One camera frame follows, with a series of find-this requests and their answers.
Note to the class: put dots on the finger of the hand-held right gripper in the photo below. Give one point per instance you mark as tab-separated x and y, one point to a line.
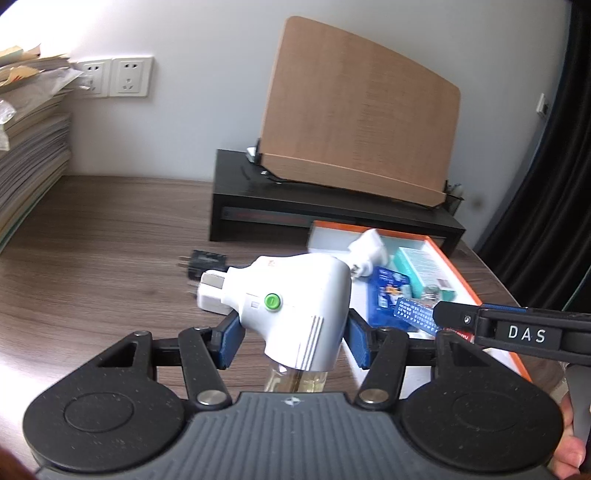
455	318

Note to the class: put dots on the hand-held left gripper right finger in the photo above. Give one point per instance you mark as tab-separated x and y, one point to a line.
358	340

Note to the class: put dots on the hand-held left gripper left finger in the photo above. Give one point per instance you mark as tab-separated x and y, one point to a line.
228	341

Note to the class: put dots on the blue cartoon card box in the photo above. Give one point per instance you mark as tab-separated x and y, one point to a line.
388	286

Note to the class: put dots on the white mosquito repellent heater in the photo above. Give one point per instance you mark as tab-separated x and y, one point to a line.
300	300

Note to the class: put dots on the orange rimmed box tray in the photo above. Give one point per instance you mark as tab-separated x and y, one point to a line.
330	240

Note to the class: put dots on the person's right hand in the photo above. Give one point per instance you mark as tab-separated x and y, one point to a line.
572	457

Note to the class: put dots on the white cube charger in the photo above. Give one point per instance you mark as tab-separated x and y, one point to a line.
210	297

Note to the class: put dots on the teal carton box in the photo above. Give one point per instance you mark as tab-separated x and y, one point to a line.
422	267

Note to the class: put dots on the black charger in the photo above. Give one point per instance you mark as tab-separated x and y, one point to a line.
205	261

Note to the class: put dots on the white plug adapter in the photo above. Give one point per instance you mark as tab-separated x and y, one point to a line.
367	249

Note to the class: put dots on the black mesh pen holder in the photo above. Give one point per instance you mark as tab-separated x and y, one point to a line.
455	198

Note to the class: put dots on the black monitor riser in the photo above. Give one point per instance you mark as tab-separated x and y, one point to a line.
240	194

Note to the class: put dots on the black curtain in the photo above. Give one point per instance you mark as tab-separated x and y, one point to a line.
554	161

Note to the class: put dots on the wooden book stand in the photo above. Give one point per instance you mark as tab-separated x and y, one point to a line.
360	106

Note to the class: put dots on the stack of books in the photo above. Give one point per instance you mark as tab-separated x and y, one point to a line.
32	152

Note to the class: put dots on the pile of paper envelopes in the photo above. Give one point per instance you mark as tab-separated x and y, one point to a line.
27	74

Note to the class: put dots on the small white wall switch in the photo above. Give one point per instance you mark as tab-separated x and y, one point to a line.
543	105

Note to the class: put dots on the white wall socket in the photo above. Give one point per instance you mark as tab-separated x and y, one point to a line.
130	77
94	78

